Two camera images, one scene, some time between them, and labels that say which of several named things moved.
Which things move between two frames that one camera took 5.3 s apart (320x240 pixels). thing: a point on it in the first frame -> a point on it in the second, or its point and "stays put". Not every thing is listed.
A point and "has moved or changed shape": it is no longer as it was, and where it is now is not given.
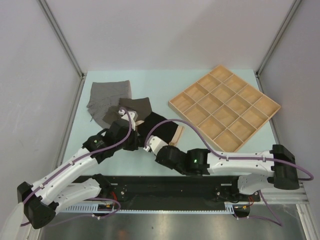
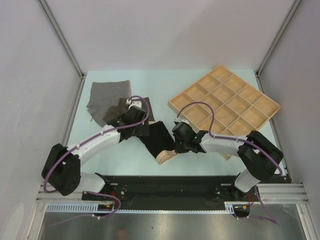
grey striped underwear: [105, 95] stays put
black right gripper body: [180, 170] -> [180, 146]
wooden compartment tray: [225, 107] stays put
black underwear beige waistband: [167, 131] has moved or changed shape
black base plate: [170, 192] stays put
